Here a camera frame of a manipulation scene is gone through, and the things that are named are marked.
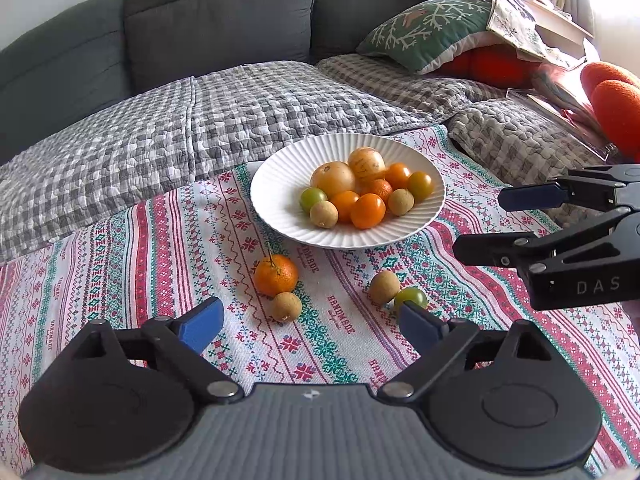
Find floral cloth bag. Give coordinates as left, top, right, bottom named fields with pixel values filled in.
left=484, top=0, right=587, bottom=72

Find green snowflake pillow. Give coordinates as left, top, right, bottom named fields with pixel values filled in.
left=356, top=0, right=497, bottom=75

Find white ribbed plate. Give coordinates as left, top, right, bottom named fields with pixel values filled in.
left=250, top=133, right=446, bottom=250

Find beige checkered quilt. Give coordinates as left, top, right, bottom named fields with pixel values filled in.
left=317, top=54, right=507, bottom=127

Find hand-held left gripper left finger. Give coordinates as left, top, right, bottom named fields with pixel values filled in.
left=72, top=296, right=246, bottom=404

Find grey checkered cushion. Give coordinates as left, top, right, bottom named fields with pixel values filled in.
left=446, top=99, right=617, bottom=229

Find mandarin with stem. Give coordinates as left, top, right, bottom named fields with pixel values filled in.
left=254, top=242, right=300, bottom=297

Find patterned red green cloth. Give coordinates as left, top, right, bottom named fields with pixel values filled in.
left=0, top=125, right=640, bottom=478

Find speckled yellow round fruit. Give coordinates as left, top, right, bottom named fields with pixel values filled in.
left=348, top=146, right=387, bottom=181

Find yellow-green tomato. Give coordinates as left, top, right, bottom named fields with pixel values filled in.
left=407, top=171, right=436, bottom=200

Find orange textured ball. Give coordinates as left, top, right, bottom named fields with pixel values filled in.
left=591, top=80, right=640, bottom=149
left=580, top=61, right=640, bottom=92

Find orange cushion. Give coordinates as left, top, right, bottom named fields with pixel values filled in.
left=439, top=45, right=544, bottom=89

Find stemless mandarin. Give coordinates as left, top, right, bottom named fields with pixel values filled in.
left=367, top=178, right=394, bottom=201

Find white bookshelf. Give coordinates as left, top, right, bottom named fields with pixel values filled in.
left=492, top=0, right=597, bottom=48

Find small orange tomato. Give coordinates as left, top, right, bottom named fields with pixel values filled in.
left=331, top=191, right=361, bottom=224
left=384, top=162, right=412, bottom=191

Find large orange tomato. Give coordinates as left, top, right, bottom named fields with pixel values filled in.
left=350, top=193, right=387, bottom=230

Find smooth yellow round fruit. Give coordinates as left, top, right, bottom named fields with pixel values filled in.
left=310, top=161, right=356, bottom=195

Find green tomato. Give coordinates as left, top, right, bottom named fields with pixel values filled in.
left=299, top=187, right=328, bottom=214
left=394, top=287, right=429, bottom=311

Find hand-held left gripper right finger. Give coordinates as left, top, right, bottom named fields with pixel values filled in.
left=378, top=303, right=553, bottom=402

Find brown longan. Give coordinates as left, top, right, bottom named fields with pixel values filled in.
left=271, top=291, right=303, bottom=322
left=368, top=270, right=401, bottom=304
left=309, top=200, right=338, bottom=229
left=388, top=188, right=415, bottom=217

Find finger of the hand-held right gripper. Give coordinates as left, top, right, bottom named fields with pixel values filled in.
left=452, top=205, right=640, bottom=274
left=498, top=163, right=640, bottom=213

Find pink folded cloth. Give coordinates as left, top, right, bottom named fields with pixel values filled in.
left=531, top=67, right=597, bottom=127

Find clear plastic case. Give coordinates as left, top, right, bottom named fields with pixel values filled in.
left=506, top=87, right=620, bottom=162

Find grey checkered quilt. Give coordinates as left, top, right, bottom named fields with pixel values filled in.
left=0, top=60, right=436, bottom=262

